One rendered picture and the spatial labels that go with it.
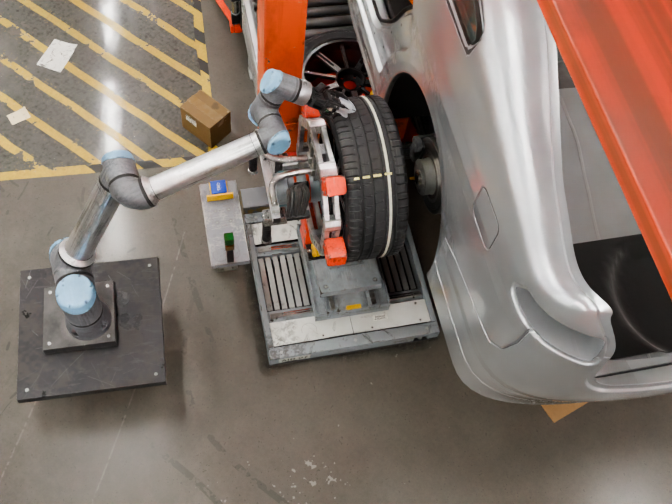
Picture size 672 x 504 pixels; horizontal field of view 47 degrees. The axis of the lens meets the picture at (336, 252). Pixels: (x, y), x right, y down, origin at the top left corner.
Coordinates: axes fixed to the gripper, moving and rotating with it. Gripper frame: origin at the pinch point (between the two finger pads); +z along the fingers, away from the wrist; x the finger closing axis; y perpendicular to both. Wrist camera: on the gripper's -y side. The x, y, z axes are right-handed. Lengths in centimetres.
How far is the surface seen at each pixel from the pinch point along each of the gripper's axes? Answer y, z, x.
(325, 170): 19.5, -6.8, -17.7
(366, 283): -2, 57, -82
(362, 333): 12, 62, -102
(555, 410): 58, 146, -82
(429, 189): 10.5, 44.5, -16.9
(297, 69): -30.6, -13.6, -6.7
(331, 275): -8, 42, -88
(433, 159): 4.4, 41.8, -6.6
